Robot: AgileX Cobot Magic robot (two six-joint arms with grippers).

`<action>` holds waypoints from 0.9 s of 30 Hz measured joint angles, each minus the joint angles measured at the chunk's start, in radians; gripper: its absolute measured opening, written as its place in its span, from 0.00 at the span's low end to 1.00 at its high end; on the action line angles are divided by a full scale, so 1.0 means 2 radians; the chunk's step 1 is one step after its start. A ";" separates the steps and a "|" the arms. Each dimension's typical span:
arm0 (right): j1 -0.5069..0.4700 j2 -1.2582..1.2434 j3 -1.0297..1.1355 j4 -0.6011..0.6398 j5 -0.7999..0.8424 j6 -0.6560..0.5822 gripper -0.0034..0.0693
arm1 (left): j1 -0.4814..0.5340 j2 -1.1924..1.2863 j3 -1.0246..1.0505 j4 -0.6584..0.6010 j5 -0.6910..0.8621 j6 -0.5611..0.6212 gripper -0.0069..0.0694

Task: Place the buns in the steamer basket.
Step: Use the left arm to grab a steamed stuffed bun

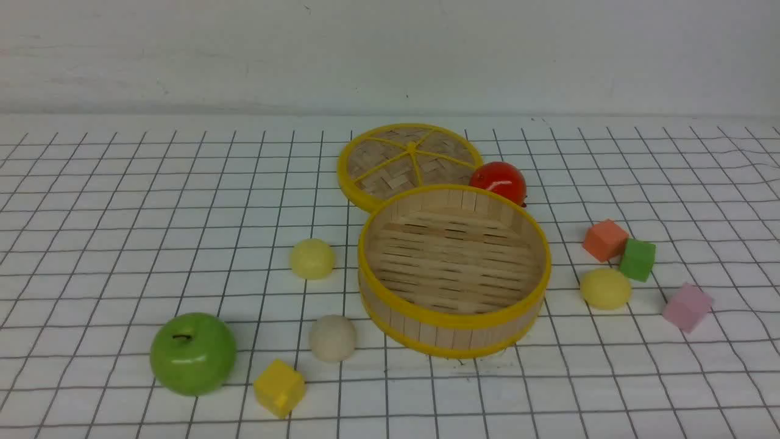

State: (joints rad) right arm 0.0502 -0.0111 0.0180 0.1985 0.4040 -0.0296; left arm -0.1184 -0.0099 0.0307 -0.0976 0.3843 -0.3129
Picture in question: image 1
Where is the pale yellow bun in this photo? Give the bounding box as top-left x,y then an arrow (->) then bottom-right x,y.
580,267 -> 633,310
289,238 -> 335,280

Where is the white cream bun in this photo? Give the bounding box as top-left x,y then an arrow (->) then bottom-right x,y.
308,315 -> 357,362

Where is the woven bamboo steamer lid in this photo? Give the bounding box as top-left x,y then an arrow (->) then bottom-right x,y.
336,123 -> 484,212

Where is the bamboo steamer tray yellow rim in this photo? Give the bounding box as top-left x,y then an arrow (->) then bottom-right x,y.
358,185 -> 552,359

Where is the red tomato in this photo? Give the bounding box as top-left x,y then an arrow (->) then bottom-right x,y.
470,162 -> 527,208

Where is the yellow cube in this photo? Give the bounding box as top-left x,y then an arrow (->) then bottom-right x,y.
253,359 -> 306,419

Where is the orange cube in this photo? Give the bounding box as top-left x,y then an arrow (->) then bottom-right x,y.
582,219 -> 629,262

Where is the green apple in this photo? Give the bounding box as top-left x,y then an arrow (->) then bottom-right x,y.
149,312 -> 237,396

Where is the green cube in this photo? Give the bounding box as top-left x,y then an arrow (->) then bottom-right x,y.
619,237 -> 656,282

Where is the pink cube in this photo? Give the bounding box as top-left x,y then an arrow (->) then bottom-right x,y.
661,283 -> 714,334

